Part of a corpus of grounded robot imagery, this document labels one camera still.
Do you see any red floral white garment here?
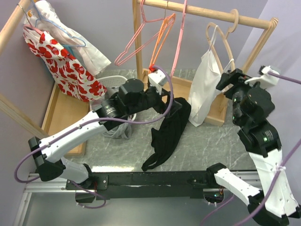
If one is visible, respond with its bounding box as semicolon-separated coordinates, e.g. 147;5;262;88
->
23;24;107;102

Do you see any thin pink wire hanger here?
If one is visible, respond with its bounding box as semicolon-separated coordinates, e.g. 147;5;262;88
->
114;0;176;66

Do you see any white pale pink garment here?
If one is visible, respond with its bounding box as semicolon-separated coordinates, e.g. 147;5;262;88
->
29;0;111;75

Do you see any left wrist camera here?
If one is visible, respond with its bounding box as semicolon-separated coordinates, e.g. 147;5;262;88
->
148;65;167;95

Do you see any wooden clothes rack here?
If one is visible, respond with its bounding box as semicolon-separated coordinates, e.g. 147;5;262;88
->
0;0;91;156
132;0;278;127

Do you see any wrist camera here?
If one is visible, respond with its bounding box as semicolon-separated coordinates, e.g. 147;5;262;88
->
245;66;280;89
148;65;167;95

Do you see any grey tank top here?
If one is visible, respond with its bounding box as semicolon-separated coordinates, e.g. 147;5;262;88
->
102;87;134;139

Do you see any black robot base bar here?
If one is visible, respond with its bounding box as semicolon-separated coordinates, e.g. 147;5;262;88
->
80;163;225;200

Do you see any right wooden clothes rack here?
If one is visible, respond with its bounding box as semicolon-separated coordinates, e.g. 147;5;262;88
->
132;0;278;127

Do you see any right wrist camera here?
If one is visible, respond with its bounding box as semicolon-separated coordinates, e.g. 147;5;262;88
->
245;66;280;89

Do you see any white plastic laundry basket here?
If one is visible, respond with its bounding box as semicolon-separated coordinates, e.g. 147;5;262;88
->
87;75;127;120

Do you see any orange plastic hanger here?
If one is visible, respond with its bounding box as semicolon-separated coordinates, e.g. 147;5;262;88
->
148;12;176;73

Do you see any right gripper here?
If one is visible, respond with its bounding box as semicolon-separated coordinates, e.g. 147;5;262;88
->
215;67;264;124

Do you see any white sheer tank top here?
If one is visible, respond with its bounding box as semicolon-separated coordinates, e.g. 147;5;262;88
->
188;27;231;127

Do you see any pink plastic hanger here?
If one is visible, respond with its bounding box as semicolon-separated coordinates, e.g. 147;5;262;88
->
170;0;187;77

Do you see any beige wooden hanger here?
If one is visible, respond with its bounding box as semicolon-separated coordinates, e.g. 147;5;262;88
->
206;9;239;72

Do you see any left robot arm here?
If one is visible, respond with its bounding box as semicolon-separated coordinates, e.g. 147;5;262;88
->
28;78;180;189

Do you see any black tank top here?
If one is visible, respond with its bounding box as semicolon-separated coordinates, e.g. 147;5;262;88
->
141;97;191;172

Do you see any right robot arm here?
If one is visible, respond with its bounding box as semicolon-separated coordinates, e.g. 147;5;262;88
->
206;66;301;226

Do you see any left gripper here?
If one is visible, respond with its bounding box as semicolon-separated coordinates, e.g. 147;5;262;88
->
127;82;182;117

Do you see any left wooden clothes rack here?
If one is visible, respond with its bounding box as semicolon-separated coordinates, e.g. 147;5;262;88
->
0;0;91;156

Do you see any blue wire hanger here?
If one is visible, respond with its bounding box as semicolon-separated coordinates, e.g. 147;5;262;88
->
32;0;87;48

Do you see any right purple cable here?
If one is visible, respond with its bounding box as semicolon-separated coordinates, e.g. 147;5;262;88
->
199;72;301;226

